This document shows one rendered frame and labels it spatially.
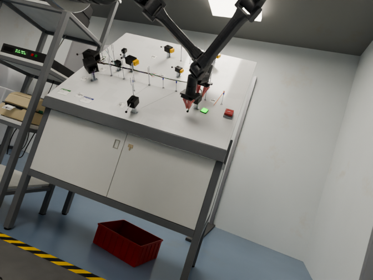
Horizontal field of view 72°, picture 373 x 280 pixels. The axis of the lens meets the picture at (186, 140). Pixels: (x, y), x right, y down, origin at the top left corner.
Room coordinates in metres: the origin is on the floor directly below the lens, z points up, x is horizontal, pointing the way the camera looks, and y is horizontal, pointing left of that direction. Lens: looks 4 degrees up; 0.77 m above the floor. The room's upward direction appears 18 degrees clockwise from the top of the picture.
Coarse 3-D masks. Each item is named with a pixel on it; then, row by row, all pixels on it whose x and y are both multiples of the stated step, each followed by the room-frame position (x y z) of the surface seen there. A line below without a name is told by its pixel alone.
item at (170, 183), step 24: (144, 144) 1.50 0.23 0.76; (120, 168) 1.52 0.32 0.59; (144, 168) 1.49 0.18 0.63; (168, 168) 1.46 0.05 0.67; (192, 168) 1.44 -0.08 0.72; (120, 192) 1.51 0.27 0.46; (144, 192) 1.48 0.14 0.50; (168, 192) 1.46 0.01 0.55; (192, 192) 1.43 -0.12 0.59; (168, 216) 1.45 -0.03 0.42; (192, 216) 1.42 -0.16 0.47
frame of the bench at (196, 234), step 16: (48, 112) 1.63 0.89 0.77; (32, 144) 1.64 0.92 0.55; (32, 160) 1.63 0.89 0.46; (32, 176) 1.62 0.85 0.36; (48, 176) 1.60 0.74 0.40; (16, 192) 1.64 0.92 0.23; (80, 192) 1.56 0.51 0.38; (208, 192) 1.41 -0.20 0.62; (16, 208) 1.64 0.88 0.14; (64, 208) 2.19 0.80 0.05; (128, 208) 1.49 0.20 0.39; (208, 208) 1.41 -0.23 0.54; (160, 224) 1.45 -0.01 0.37; (176, 224) 1.44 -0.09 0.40; (192, 240) 1.41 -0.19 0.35; (192, 256) 1.41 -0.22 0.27
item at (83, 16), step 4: (40, 0) 1.69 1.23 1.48; (44, 0) 1.68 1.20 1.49; (88, 8) 1.88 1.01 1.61; (80, 12) 1.82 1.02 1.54; (84, 12) 1.86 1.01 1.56; (88, 12) 1.90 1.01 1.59; (92, 12) 1.94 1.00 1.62; (76, 16) 1.79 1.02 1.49; (80, 16) 1.83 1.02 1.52; (84, 16) 1.87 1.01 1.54; (88, 16) 1.91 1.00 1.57; (80, 20) 1.85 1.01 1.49; (84, 20) 1.88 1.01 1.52; (88, 20) 1.93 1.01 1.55; (84, 24) 1.90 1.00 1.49; (88, 24) 1.94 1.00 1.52
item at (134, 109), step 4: (132, 96) 1.48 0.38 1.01; (136, 96) 1.49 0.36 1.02; (128, 100) 1.46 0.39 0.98; (132, 100) 1.46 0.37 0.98; (136, 100) 1.46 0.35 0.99; (128, 104) 1.47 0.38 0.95; (132, 104) 1.46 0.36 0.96; (136, 104) 1.48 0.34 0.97; (132, 108) 1.52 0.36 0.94; (136, 108) 1.53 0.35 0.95; (132, 112) 1.54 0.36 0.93; (136, 112) 1.54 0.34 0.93
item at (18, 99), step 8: (8, 96) 1.72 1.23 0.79; (16, 96) 1.72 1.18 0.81; (24, 96) 1.73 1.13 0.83; (0, 104) 1.69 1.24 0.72; (8, 104) 1.68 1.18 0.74; (16, 104) 1.70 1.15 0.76; (24, 104) 1.69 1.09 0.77; (40, 104) 1.75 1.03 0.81; (0, 112) 1.69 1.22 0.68; (8, 112) 1.68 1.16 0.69; (16, 112) 1.67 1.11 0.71; (24, 112) 1.67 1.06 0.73; (40, 112) 1.77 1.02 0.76; (32, 120) 1.73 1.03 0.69; (40, 120) 1.80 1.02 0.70
